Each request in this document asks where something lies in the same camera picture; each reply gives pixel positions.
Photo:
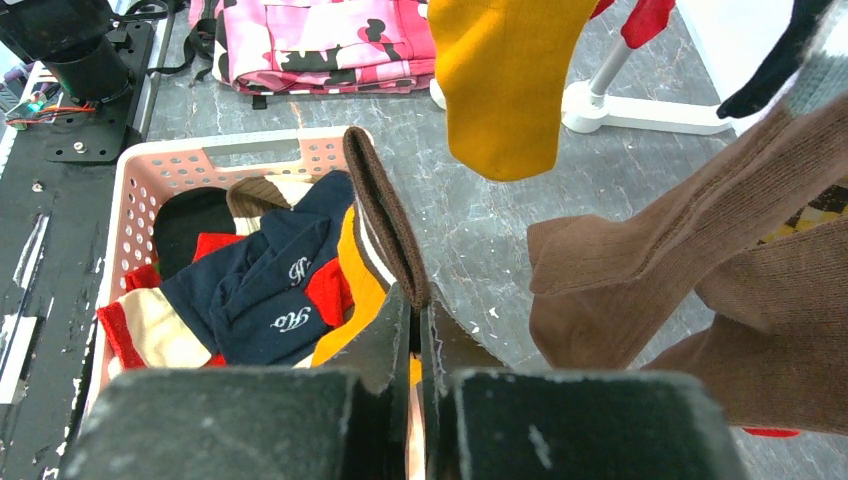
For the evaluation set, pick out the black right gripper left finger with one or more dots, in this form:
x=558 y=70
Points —
x=344 y=420

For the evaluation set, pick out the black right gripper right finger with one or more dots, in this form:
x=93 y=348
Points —
x=483 y=421

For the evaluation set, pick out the yellow cloth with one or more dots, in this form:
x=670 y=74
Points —
x=502 y=68

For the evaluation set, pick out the black sock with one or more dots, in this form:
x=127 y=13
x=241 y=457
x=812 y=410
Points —
x=779 y=65

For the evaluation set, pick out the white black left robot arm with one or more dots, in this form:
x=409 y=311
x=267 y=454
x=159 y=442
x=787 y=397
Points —
x=69 y=38

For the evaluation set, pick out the navy blue sock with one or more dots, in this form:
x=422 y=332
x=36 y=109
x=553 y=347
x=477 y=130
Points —
x=268 y=298

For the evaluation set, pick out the brown striped sock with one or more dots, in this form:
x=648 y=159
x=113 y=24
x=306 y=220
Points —
x=750 y=236

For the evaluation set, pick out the black cloth in basket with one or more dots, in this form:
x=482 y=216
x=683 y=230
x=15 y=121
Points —
x=180 y=221

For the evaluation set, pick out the pink perforated plastic basket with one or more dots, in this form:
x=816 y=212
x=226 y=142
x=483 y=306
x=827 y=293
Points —
x=136 y=325

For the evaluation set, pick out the white metal drying rack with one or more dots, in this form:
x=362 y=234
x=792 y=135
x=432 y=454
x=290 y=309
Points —
x=587 y=106

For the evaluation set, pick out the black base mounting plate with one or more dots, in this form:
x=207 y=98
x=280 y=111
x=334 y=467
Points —
x=56 y=197

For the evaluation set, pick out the pink camouflage folded cloth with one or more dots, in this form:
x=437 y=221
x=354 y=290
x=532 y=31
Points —
x=318 y=47

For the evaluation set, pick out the red white santa sock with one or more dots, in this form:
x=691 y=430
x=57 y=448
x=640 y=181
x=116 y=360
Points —
x=646 y=21

